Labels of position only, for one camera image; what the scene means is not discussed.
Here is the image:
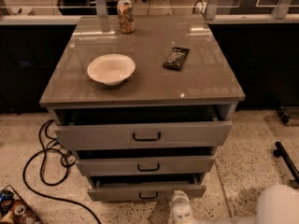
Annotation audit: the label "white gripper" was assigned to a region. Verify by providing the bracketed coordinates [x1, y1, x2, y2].
[171, 190, 196, 224]

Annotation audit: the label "grey bottom drawer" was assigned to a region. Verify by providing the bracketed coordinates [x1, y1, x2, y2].
[88, 173, 206, 203]

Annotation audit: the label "grey drawer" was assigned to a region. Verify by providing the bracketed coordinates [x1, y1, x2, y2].
[88, 173, 206, 203]
[53, 105, 234, 151]
[77, 147, 215, 176]

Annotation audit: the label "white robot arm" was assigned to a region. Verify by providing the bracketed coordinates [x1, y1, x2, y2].
[171, 185, 299, 224]

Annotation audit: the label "grey middle drawer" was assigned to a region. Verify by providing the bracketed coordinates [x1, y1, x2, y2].
[77, 147, 215, 176]

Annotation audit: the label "grey drawer cabinet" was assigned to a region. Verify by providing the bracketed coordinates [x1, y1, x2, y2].
[39, 14, 246, 203]

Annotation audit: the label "grey top drawer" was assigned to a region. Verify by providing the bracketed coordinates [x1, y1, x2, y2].
[53, 105, 234, 151]

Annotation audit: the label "black pole on floor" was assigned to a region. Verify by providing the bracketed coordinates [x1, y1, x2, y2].
[273, 141, 299, 185]

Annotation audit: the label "black snack bar packet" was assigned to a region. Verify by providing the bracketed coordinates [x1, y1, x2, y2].
[163, 47, 190, 71]

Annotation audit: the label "white bowl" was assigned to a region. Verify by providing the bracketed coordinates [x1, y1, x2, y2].
[87, 54, 135, 86]

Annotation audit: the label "yellow soda can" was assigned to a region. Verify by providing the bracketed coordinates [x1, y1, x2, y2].
[117, 0, 135, 34]

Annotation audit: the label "dark floor bracket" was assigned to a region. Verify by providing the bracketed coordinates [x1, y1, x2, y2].
[278, 106, 299, 126]

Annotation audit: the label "black floor cable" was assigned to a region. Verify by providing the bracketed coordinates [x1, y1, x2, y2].
[21, 119, 102, 224]

